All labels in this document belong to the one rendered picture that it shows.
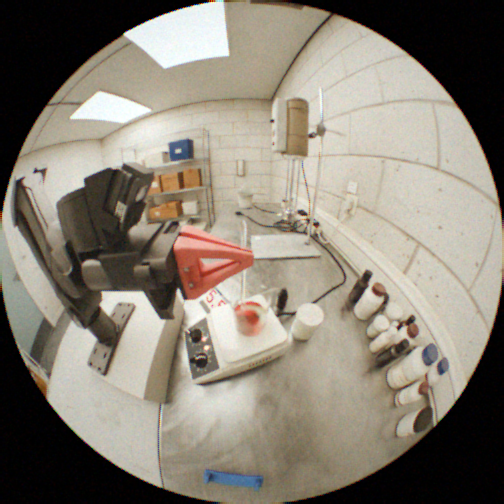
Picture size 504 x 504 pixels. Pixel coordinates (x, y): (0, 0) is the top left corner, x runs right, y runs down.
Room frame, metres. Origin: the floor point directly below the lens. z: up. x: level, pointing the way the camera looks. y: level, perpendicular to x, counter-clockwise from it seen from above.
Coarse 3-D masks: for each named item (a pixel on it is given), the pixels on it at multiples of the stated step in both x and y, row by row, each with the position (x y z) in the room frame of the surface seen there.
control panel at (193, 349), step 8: (200, 320) 0.16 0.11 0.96; (192, 328) 0.15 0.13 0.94; (200, 328) 0.14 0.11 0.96; (208, 328) 0.14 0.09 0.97; (208, 336) 0.12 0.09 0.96; (192, 344) 0.11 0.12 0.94; (200, 344) 0.11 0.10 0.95; (208, 344) 0.11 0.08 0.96; (192, 352) 0.09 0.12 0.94; (208, 352) 0.09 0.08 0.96; (208, 360) 0.08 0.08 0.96; (216, 360) 0.08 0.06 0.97; (192, 368) 0.06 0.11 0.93; (200, 368) 0.06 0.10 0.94; (208, 368) 0.06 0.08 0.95; (216, 368) 0.06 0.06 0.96; (192, 376) 0.04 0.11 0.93; (200, 376) 0.05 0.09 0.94
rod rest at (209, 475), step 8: (208, 472) -0.17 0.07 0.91; (216, 472) -0.17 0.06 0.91; (224, 472) -0.17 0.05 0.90; (208, 480) -0.19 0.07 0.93; (216, 480) -0.19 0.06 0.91; (224, 480) -0.19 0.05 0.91; (232, 480) -0.19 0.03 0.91; (240, 480) -0.18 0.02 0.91; (248, 480) -0.18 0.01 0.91; (256, 480) -0.18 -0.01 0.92; (256, 488) -0.20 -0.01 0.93
